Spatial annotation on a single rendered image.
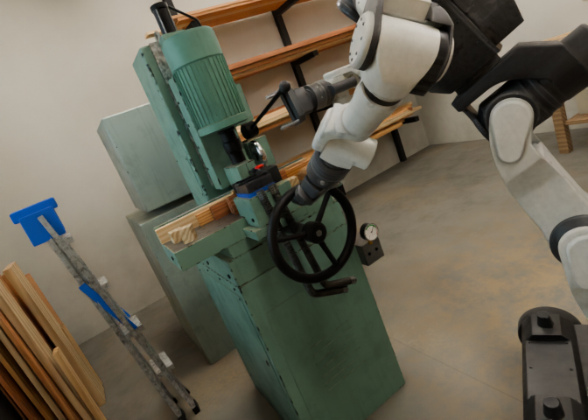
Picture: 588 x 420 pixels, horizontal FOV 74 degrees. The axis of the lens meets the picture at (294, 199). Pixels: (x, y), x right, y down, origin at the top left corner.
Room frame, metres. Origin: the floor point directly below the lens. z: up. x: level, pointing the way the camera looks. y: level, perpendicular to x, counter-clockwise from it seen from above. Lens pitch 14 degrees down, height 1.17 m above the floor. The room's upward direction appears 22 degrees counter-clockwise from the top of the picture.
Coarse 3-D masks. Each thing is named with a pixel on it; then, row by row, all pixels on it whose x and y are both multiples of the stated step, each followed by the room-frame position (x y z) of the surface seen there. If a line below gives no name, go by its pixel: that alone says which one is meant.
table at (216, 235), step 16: (304, 208) 1.13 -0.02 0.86; (208, 224) 1.23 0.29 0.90; (224, 224) 1.15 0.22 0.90; (240, 224) 1.14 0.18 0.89; (208, 240) 1.09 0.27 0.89; (224, 240) 1.11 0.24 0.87; (240, 240) 1.13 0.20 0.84; (256, 240) 1.07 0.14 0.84; (176, 256) 1.05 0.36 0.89; (192, 256) 1.07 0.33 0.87; (208, 256) 1.08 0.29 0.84
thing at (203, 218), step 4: (308, 160) 1.45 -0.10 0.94; (300, 164) 1.43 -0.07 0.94; (304, 164) 1.44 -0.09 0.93; (292, 168) 1.41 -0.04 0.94; (296, 168) 1.42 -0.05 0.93; (300, 168) 1.43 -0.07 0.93; (288, 172) 1.40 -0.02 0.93; (292, 172) 1.41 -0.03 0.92; (296, 172) 1.42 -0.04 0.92; (288, 176) 1.40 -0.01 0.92; (296, 176) 1.41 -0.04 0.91; (208, 208) 1.28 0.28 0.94; (204, 212) 1.26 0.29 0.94; (208, 212) 1.26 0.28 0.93; (196, 216) 1.25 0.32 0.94; (200, 216) 1.25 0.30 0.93; (204, 216) 1.26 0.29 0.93; (208, 216) 1.26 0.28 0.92; (212, 216) 1.27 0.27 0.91; (200, 220) 1.25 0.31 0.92; (204, 220) 1.25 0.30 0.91; (208, 220) 1.26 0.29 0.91; (200, 224) 1.25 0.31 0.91; (204, 224) 1.25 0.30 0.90
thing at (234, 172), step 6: (246, 162) 1.31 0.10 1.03; (252, 162) 1.31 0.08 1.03; (228, 168) 1.36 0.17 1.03; (234, 168) 1.30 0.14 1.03; (240, 168) 1.29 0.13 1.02; (246, 168) 1.30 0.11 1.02; (252, 168) 1.31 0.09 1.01; (228, 174) 1.38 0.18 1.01; (234, 174) 1.33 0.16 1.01; (240, 174) 1.29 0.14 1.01; (246, 174) 1.30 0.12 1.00; (228, 180) 1.41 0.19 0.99; (234, 180) 1.35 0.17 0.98
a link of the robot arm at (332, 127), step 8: (336, 104) 0.74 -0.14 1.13; (344, 104) 0.73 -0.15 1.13; (328, 112) 0.73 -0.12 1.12; (336, 112) 0.72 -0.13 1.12; (328, 120) 0.72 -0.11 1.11; (336, 120) 0.71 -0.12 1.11; (320, 128) 0.75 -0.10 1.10; (328, 128) 0.71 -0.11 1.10; (336, 128) 0.70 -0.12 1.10; (344, 128) 0.69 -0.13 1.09; (320, 136) 0.73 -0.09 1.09; (328, 136) 0.72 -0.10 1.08; (336, 136) 0.71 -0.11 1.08; (344, 136) 0.70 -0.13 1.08; (352, 136) 0.69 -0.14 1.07; (360, 136) 0.69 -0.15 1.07; (368, 136) 0.70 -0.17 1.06; (312, 144) 0.78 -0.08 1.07; (320, 144) 0.76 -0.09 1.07
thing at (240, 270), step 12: (336, 204) 1.29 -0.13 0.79; (312, 216) 1.24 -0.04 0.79; (324, 216) 1.26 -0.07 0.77; (336, 216) 1.28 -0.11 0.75; (252, 252) 1.14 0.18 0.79; (264, 252) 1.15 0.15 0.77; (216, 264) 1.24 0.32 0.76; (228, 264) 1.10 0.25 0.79; (240, 264) 1.12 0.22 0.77; (252, 264) 1.13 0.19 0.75; (264, 264) 1.15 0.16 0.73; (228, 276) 1.14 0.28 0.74; (240, 276) 1.11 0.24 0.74; (252, 276) 1.13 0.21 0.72
